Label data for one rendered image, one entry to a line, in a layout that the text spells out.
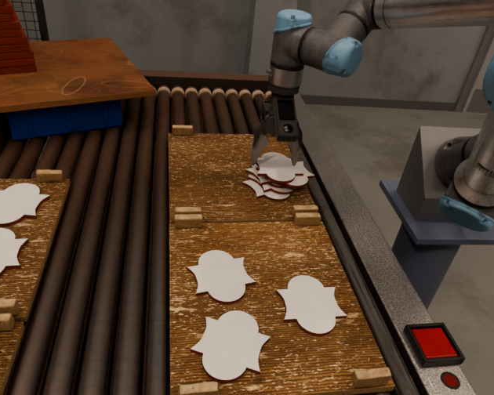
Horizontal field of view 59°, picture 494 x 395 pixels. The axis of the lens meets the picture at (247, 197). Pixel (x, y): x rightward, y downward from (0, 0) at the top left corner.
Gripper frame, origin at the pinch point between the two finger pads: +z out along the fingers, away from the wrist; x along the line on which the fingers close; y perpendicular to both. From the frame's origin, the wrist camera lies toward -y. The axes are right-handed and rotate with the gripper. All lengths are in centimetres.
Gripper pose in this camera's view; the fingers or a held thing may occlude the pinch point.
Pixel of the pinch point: (274, 164)
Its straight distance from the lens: 108.8
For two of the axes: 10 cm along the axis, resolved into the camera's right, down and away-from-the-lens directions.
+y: -1.3, -5.9, 8.0
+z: -0.9, 8.1, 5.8
